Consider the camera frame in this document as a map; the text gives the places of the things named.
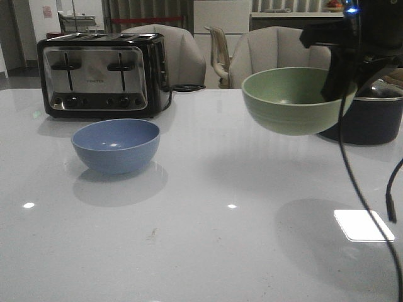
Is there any glass pot lid blue knob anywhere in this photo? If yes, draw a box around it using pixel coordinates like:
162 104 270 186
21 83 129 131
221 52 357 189
355 79 402 102

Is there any black loose cable end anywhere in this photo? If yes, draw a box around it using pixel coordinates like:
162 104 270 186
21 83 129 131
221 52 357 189
385 157 403 223

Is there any metal cart in background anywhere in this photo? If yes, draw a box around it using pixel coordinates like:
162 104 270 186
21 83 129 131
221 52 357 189
58 11 96 33

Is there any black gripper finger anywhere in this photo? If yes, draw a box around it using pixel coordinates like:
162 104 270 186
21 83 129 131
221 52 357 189
321 47 362 101

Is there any blue bowl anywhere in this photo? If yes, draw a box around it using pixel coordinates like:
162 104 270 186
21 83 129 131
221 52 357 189
71 118 161 174

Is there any cream office chair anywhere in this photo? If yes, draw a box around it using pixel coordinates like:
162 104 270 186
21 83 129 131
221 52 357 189
204 26 230 89

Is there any beige upholstered chair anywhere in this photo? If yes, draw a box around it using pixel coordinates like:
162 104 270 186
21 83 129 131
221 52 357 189
122 24 207 86
229 26 331 89

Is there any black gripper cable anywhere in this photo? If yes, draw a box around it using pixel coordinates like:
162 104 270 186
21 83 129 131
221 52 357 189
338 18 403 302

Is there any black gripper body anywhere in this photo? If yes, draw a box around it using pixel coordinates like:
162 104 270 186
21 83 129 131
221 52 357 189
300 1 402 68

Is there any beige upholstered chair right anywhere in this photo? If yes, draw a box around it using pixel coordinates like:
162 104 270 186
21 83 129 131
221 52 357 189
229 26 331 89

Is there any brown cloth at right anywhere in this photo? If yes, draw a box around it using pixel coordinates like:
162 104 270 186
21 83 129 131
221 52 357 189
382 68 403 88

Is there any white cabinet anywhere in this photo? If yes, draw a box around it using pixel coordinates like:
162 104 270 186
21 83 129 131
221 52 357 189
193 1 251 89

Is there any beige upholstered chair left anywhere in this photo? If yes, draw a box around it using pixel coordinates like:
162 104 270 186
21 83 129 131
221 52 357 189
122 24 207 86

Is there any green bowl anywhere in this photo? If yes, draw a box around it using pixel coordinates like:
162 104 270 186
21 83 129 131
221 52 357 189
241 67 342 135

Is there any dark blue cooking pot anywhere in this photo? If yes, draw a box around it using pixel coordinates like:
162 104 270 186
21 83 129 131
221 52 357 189
317 96 403 146

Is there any black toaster power cable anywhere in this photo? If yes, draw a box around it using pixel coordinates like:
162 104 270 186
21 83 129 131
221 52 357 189
161 84 207 111

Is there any fruit bowl on counter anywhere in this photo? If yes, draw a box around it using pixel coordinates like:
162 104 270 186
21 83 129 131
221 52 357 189
323 0 344 13

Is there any black and chrome toaster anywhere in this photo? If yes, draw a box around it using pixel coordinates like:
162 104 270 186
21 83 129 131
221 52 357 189
37 33 170 118

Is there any dark kitchen counter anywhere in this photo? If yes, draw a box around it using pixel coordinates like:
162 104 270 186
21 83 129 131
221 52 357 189
249 12 343 31

